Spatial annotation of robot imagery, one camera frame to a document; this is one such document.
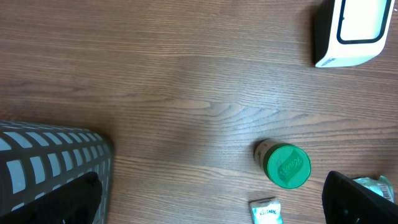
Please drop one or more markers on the small teal tissue pack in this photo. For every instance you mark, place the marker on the small teal tissue pack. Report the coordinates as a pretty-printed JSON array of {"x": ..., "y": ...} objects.
[{"x": 266, "y": 211}]

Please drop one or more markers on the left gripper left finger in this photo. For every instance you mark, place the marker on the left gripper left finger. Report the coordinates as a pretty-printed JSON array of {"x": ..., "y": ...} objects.
[{"x": 75, "y": 202}]

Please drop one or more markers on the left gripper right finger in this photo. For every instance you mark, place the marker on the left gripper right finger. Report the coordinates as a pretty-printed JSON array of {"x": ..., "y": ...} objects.
[{"x": 346, "y": 201}]

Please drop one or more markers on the green lid clear jar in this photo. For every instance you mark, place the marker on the green lid clear jar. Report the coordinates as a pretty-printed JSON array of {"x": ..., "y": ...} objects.
[{"x": 284, "y": 164}]

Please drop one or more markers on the teal snack packet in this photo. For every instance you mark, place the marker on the teal snack packet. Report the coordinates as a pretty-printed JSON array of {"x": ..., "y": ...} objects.
[{"x": 382, "y": 186}]

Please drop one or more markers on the white barcode scanner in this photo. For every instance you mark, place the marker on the white barcode scanner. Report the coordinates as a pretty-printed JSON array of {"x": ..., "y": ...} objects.
[{"x": 350, "y": 32}]

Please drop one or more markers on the grey plastic mesh basket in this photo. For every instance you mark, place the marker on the grey plastic mesh basket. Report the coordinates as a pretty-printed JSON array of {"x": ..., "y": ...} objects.
[{"x": 39, "y": 158}]

